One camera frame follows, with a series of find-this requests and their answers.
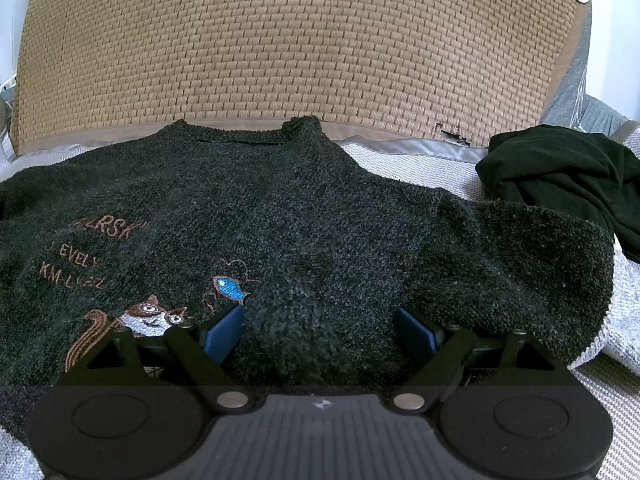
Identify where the black and grey knit sweater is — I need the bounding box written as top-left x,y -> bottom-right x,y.
1,116 -> 614,439

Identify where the black folded garment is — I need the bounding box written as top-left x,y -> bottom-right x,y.
475,125 -> 639,262

